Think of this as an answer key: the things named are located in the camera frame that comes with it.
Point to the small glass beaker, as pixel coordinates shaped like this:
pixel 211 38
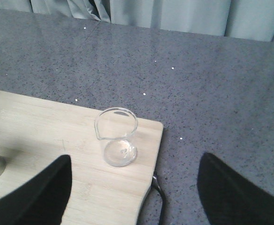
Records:
pixel 115 129

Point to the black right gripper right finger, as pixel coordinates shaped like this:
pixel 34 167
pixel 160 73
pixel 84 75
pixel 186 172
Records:
pixel 230 199

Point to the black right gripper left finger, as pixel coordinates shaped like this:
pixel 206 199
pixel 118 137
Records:
pixel 43 199

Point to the grey curtain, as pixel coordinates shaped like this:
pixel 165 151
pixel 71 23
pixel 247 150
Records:
pixel 247 19

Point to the wooden cutting board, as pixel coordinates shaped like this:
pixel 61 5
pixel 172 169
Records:
pixel 34 132

